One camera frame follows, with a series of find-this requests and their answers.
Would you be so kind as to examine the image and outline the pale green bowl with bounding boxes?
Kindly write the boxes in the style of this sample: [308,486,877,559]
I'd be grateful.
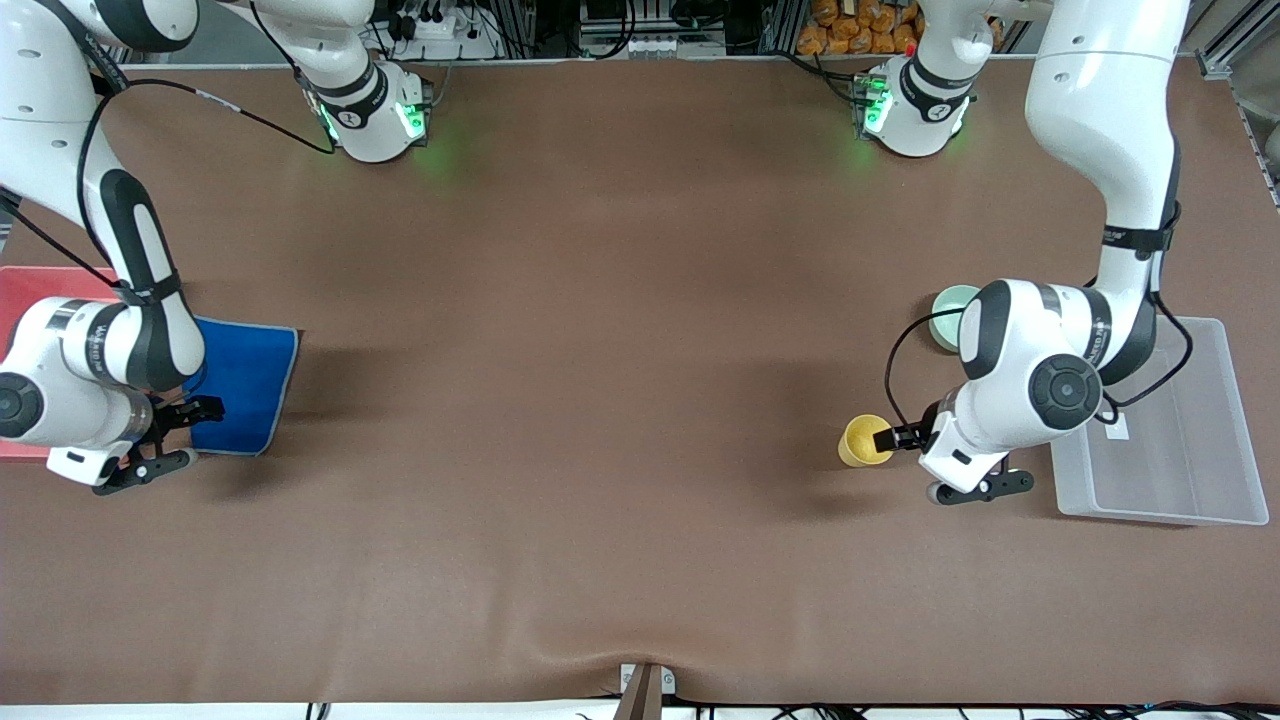
[929,285,983,353]

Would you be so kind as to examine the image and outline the white power strip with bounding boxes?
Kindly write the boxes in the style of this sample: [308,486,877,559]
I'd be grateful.
[393,8,473,43]

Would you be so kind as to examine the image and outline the metal table clamp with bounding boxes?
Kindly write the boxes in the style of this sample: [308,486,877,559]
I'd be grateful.
[618,662,677,720]

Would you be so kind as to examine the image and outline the pink plastic bin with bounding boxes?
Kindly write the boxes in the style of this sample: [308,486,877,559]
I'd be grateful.
[0,266,121,463]

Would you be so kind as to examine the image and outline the clear plastic bin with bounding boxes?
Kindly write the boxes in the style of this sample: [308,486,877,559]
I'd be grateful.
[1048,316,1269,527]

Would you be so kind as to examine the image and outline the brown table cover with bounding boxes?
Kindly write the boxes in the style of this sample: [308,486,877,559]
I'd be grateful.
[0,55,1280,706]

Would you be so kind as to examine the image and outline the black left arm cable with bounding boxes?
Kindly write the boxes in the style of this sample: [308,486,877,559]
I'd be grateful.
[885,140,1196,431]

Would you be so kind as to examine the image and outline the bag of orange items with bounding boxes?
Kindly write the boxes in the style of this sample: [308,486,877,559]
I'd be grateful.
[797,0,926,57]

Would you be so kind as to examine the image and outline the aluminium frame rail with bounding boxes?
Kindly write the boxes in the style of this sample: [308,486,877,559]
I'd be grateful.
[1195,40,1280,211]

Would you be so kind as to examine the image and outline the yellow cup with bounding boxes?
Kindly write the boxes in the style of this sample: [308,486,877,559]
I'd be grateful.
[838,414,895,469]

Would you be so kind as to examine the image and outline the blue cloth grey trim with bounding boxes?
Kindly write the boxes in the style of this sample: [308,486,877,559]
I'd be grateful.
[180,316,300,457]

